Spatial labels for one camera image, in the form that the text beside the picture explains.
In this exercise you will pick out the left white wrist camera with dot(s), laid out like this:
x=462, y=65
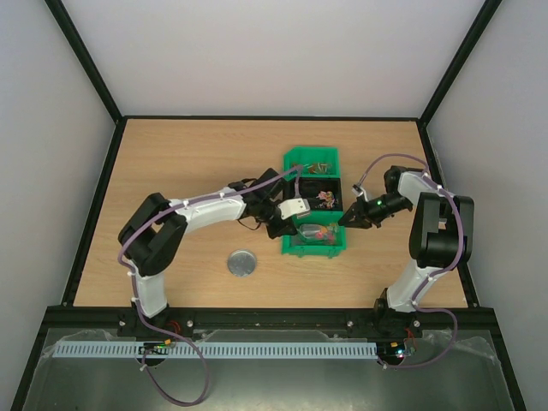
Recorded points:
x=295, y=207

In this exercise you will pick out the black candy bin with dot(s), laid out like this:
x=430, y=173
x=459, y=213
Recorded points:
x=322, y=194

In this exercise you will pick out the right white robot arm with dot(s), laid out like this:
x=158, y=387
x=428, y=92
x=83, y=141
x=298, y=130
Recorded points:
x=440, y=239

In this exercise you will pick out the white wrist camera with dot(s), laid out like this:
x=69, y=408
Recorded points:
x=295, y=207
x=359, y=191

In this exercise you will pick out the green candy bin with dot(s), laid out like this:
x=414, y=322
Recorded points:
x=322, y=161
x=334, y=246

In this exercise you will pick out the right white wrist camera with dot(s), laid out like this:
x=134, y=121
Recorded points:
x=359, y=191

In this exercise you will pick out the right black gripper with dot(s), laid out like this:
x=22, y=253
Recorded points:
x=364, y=213

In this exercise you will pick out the silver metal scoop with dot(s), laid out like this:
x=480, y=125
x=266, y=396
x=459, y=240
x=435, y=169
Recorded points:
x=312, y=232

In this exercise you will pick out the silver metal jar lid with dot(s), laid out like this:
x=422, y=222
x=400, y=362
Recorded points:
x=242, y=263

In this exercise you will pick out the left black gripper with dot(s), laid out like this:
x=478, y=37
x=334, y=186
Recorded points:
x=288, y=228

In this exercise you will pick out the light blue cable duct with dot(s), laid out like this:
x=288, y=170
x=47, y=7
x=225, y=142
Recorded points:
x=219, y=351

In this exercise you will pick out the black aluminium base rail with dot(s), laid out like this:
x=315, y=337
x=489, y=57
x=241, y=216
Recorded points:
x=342, y=322

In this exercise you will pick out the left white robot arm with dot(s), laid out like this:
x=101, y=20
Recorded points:
x=152, y=236

